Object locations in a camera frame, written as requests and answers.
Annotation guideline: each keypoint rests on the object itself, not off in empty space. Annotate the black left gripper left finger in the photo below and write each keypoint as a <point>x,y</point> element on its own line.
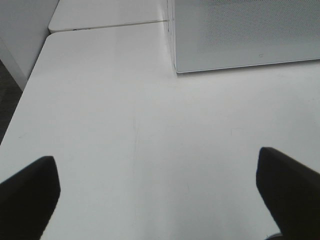
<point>28,199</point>

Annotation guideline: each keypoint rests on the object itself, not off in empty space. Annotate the white microwave oven body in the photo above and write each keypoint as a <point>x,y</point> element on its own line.
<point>171,32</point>

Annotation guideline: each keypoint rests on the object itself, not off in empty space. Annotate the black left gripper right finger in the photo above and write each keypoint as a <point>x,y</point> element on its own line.
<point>291,192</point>

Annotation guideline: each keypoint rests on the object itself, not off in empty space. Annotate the white microwave door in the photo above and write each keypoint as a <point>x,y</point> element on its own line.
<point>222,34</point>

